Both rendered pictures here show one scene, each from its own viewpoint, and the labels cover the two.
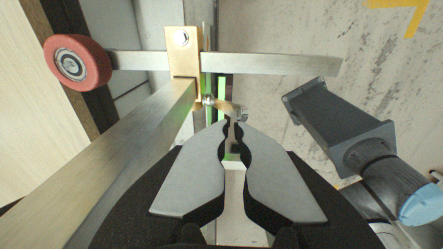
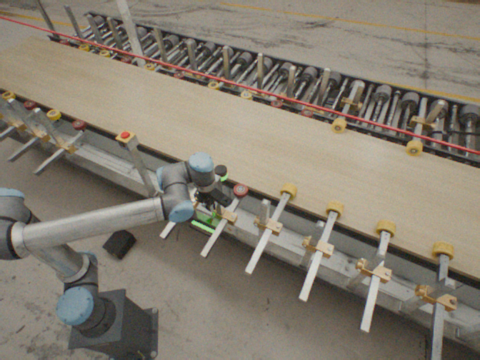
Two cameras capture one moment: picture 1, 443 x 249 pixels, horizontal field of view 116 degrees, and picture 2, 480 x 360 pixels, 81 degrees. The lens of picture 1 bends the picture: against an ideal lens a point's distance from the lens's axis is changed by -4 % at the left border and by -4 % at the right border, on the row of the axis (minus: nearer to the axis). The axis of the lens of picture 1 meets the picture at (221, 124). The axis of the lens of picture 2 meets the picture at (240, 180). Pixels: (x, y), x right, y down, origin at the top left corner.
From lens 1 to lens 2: 1.27 m
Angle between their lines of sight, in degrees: 32
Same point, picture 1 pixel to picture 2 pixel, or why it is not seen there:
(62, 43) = (244, 191)
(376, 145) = (110, 318)
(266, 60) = (216, 236)
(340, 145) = (121, 296)
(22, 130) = (235, 159)
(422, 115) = not seen: outside the picture
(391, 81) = not seen: outside the picture
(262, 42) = (216, 306)
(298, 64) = (210, 243)
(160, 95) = not seen: hidden behind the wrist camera
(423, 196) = (91, 302)
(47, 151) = (226, 159)
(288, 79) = (171, 321)
